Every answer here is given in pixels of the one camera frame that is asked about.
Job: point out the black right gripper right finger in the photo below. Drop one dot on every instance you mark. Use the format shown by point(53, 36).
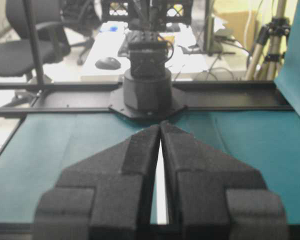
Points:
point(214, 196)

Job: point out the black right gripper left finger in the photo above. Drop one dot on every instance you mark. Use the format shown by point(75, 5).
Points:
point(106, 196)

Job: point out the silver aluminium extrusion rail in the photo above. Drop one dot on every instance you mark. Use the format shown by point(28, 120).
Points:
point(159, 208)

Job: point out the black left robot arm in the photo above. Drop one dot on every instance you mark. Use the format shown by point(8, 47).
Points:
point(147, 83)

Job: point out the teal table mat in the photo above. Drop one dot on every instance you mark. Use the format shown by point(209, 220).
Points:
point(45, 144)

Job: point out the black computer mouse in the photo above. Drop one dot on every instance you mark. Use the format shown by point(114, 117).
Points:
point(108, 63)

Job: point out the white desk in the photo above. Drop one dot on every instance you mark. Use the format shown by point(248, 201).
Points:
point(186, 62)

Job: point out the teal backdrop sheet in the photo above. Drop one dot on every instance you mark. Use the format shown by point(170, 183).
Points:
point(288, 79)

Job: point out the cardboard box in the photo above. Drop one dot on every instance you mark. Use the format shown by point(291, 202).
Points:
point(236, 21)

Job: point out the black office chair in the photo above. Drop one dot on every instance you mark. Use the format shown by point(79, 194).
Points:
point(60, 25)

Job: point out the black plastic crate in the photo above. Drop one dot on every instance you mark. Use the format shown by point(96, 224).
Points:
point(147, 11)

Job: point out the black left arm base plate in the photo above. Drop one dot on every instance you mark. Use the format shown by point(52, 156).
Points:
point(143, 104)

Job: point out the black table frame rail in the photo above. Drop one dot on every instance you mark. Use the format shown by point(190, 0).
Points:
point(85, 98)

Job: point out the camera tripod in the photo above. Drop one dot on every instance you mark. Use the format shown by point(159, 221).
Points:
point(266, 57)

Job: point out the black vertical frame pole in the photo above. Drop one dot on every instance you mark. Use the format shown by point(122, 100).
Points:
point(34, 41)

